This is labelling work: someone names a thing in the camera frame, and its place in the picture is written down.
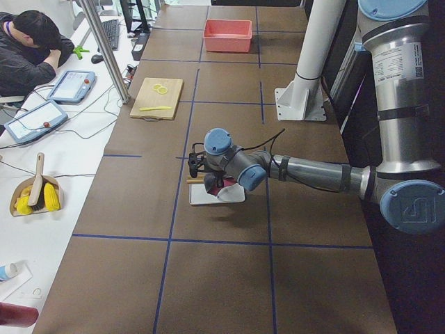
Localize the white rectangular tray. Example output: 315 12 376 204
189 184 245 205

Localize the bamboo cutting board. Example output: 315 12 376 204
129 77 184 120

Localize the left yellow corn toy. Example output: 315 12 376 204
15 185 33 215

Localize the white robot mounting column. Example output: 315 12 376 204
275 0 346 121

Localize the wooden hand brush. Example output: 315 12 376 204
29 152 45 211

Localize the aluminium frame post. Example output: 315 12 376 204
79 0 131 104

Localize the lower teach pendant tablet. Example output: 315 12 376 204
4 100 68 143

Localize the upper teach pendant tablet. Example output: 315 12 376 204
47 70 96 104

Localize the black keyboard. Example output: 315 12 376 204
102 19 120 51

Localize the teach pendant tablet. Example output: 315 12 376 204
4 100 68 143
47 70 96 104

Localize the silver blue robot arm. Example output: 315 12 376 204
188 1 444 234

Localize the white blue paper cup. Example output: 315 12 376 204
0 263 18 283

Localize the black computer mouse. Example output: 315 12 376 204
90 54 104 64

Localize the grey and pink cloth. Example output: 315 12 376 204
204 173 236 197

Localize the yellow plastic knife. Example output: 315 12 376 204
139 106 172 112

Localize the right yellow corn toy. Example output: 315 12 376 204
44 182 61 212

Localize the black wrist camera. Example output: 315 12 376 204
187 142 206 179

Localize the green plastic toy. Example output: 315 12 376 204
72 45 90 60

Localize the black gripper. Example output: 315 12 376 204
204 164 225 188

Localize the yellow corn toy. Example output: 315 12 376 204
44 182 61 212
15 185 33 215

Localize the pink plastic bin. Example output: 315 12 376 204
203 19 252 53

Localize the wooden dustpan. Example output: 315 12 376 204
10 175 64 216

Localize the red cylinder object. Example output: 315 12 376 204
1 303 39 328

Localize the black power adapter box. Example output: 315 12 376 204
131 33 149 61

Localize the person in black jacket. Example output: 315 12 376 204
1 10 74 97

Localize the front lemon slice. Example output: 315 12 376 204
156 86 168 95

